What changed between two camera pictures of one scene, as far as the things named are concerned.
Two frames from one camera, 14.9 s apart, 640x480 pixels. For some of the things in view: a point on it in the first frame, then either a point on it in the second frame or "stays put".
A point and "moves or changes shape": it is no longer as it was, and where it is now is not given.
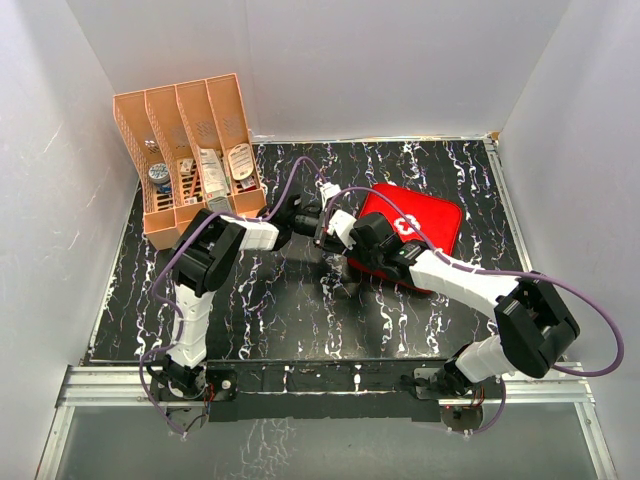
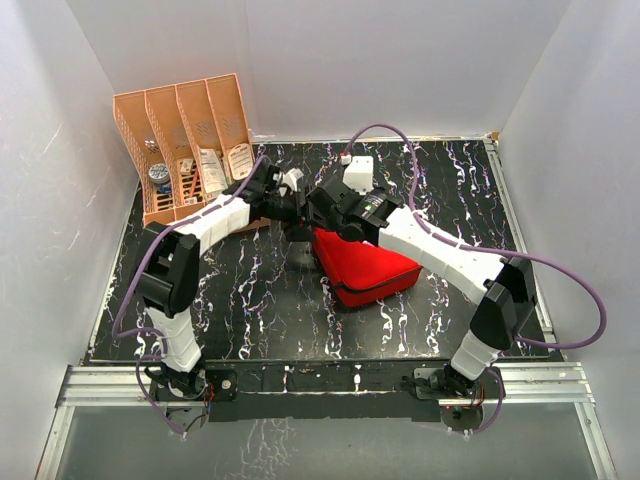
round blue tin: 159,175 stays put
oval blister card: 241,160 stays put
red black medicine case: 414,217 moves or changes shape
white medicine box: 213,175 stays put
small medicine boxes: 186,168 stays put
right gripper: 356,253 to 363,196
